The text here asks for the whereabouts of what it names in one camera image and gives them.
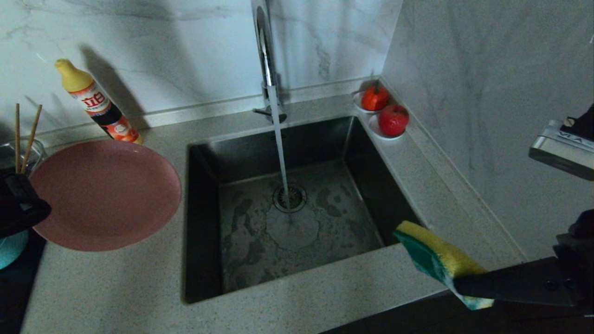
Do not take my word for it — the pink plastic plate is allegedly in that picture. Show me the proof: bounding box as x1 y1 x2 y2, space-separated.
29 139 182 252

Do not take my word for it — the red toy apple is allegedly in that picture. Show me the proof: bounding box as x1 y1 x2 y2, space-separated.
378 103 410 136

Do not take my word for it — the orange-red toy tomato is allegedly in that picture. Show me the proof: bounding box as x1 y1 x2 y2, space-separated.
361 83 390 112

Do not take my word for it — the round metal drain strainer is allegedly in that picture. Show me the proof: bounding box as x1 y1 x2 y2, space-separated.
272 183 308 213

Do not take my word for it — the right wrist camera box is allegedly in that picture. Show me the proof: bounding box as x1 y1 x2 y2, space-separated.
529 120 594 181

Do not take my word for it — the stainless steel sink basin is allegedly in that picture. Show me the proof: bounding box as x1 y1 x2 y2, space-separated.
185 116 420 304

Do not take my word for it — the teal plastic bowl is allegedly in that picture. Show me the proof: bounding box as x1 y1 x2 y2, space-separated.
0 230 29 270

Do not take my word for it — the black induction cooktop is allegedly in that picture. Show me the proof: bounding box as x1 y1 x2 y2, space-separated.
0 232 47 334

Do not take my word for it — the chrome sink faucet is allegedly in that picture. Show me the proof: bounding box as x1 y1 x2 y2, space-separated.
250 0 287 125

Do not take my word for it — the small white round dish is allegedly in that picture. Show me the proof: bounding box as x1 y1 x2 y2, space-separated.
354 91 388 115
368 114 405 141

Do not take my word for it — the orange dish soap bottle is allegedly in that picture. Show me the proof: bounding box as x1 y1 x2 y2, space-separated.
55 58 143 144

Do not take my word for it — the yellow green sponge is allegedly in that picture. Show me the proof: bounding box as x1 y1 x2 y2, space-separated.
394 220 495 310

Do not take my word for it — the clear glass cup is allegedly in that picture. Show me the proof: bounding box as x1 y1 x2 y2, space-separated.
0 139 48 172

